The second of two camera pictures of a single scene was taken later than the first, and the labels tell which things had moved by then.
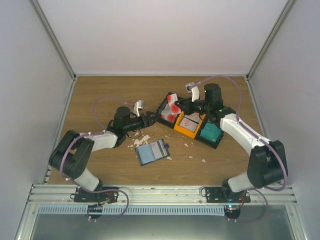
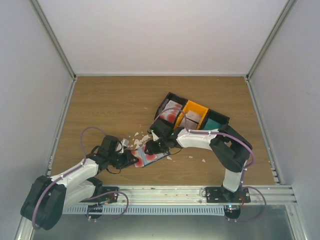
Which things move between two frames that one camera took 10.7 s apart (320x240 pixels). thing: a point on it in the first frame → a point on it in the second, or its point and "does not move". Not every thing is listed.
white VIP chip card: [190, 122] does not move
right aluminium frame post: [287, 8] does not move
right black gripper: [186, 108] → [152, 149]
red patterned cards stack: [171, 111] does not move
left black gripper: [150, 121] → [127, 162]
